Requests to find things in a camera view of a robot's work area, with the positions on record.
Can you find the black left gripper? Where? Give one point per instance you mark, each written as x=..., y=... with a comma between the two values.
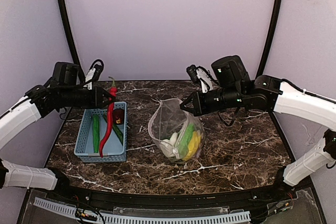
x=97, y=97

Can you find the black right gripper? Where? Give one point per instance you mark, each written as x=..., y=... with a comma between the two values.
x=197, y=103

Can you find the red chili pepper toy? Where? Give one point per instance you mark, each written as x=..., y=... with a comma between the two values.
x=109, y=128

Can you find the long green pepper toy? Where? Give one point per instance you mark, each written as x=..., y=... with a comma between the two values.
x=96, y=132

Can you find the clear zip top bag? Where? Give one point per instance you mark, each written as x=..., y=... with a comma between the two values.
x=169, y=118

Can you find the yellow corn toy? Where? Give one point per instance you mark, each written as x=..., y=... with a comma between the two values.
x=193, y=145

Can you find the white radish toy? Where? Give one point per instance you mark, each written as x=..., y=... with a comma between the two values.
x=167, y=146

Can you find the green leafy vegetable toy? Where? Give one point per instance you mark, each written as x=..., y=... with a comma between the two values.
x=176, y=160

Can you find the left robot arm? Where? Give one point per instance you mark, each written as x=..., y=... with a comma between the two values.
x=61, y=90

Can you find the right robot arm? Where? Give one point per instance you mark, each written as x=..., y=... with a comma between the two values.
x=233, y=88

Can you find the dark red apple toy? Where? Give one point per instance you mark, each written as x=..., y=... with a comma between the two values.
x=118, y=116

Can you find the blue plastic basket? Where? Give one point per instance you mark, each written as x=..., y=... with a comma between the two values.
x=115, y=147

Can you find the dark green cucumber toy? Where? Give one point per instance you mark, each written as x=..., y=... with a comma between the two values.
x=115, y=129

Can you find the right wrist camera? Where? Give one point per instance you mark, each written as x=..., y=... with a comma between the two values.
x=200, y=75

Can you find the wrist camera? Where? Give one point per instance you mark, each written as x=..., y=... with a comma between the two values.
x=200, y=75
x=94, y=73

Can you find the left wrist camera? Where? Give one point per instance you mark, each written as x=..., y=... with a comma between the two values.
x=94, y=73

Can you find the black front rail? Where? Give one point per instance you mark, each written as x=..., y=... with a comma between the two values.
x=105, y=186

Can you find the left black frame post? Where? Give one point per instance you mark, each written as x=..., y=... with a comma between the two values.
x=69, y=37

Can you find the black frame post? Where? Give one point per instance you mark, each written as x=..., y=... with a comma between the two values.
x=269, y=37
x=69, y=37

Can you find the white slotted cable duct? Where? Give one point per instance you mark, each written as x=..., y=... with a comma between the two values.
x=124, y=215

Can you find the right black frame post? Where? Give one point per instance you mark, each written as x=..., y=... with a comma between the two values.
x=269, y=37

